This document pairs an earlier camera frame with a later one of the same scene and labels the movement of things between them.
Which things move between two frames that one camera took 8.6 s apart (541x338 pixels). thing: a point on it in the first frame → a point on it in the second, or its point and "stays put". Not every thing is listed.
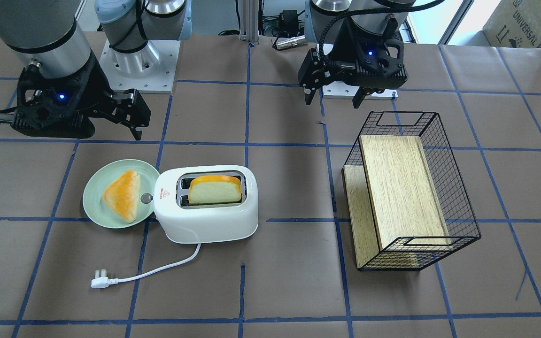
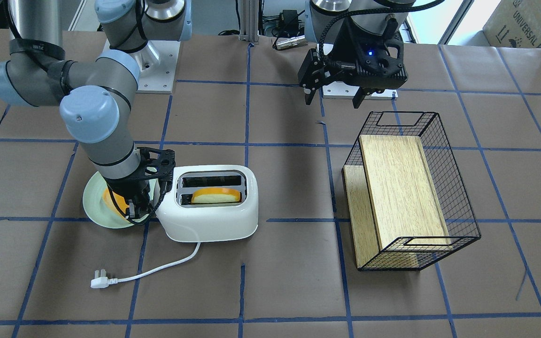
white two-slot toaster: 202,204 stays put
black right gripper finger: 136,134 → 141,209
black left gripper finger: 359,96 stays put
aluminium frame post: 249,19 stays put
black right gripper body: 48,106 → 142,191
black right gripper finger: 140,111 → 131,211
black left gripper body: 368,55 stays put
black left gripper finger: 308,97 stays put
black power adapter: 289,22 stays put
